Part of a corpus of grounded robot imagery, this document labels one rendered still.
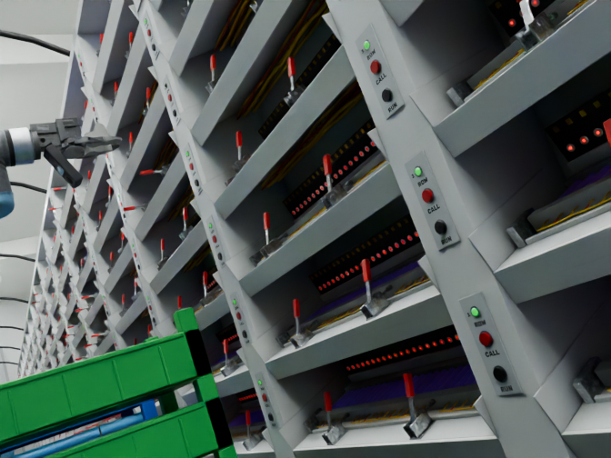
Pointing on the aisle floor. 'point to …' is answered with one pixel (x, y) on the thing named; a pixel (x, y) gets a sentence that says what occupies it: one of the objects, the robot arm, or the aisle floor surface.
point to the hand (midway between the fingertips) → (115, 145)
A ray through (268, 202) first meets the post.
